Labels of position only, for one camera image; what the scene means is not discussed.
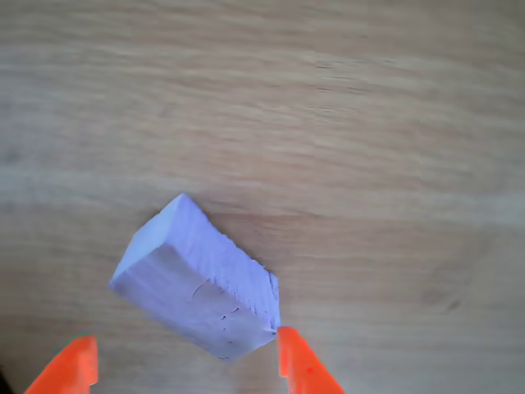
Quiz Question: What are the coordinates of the purple foam block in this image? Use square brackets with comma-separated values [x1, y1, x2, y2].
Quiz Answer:
[107, 192, 282, 363]

